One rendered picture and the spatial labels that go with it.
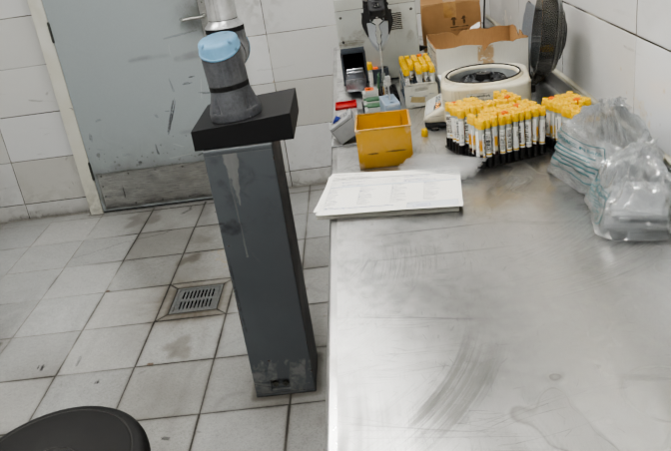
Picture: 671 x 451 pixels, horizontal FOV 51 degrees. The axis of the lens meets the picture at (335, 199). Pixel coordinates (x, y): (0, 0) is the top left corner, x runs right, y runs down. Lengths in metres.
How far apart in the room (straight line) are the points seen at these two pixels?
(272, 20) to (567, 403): 3.10
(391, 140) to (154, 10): 2.35
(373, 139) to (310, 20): 2.16
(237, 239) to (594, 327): 1.29
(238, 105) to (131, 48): 1.94
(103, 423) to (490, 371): 0.75
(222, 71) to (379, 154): 0.56
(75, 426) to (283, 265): 0.92
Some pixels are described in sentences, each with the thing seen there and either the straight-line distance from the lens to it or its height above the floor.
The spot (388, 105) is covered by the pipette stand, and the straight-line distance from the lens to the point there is 1.82.
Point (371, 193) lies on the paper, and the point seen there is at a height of 0.89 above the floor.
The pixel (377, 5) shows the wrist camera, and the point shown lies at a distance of 2.03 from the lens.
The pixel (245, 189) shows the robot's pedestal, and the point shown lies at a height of 0.75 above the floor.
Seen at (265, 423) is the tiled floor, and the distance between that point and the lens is 2.33.
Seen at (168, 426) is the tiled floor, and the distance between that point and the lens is 2.43.
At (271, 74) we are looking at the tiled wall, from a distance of 3.84.
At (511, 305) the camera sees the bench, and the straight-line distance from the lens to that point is 1.12.
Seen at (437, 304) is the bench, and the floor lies 0.88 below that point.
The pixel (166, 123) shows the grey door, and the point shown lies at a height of 0.48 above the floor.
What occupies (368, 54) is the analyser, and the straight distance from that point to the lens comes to 2.46.
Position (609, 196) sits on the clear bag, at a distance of 1.31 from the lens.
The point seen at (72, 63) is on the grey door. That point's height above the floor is 0.87.
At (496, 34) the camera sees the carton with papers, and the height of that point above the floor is 0.99.
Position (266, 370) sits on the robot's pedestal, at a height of 0.10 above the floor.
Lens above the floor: 1.48
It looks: 23 degrees down
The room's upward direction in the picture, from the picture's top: 8 degrees counter-clockwise
